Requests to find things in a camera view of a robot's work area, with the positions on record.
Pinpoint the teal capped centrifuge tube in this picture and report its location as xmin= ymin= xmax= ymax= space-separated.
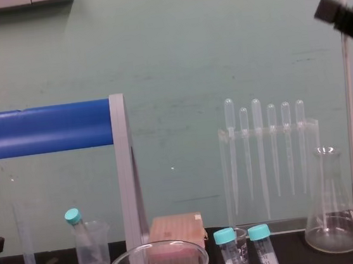
xmin=63 ymin=204 xmax=105 ymax=264
xmin=212 ymin=225 xmax=244 ymax=264
xmin=247 ymin=222 xmax=279 ymax=264

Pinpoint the small clear plastic beaker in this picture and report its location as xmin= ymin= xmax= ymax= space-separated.
xmin=71 ymin=218 xmax=115 ymax=264

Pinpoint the clear acrylic pipette rack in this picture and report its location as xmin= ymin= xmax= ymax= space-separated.
xmin=216 ymin=116 xmax=332 ymax=240

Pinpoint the clear plastic graduated cylinder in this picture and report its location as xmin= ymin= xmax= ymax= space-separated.
xmin=11 ymin=199 xmax=40 ymax=264

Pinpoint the blue roll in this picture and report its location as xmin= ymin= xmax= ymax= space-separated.
xmin=0 ymin=97 xmax=116 ymax=160

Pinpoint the glass conical flask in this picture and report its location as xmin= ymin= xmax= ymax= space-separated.
xmin=294 ymin=142 xmax=353 ymax=256

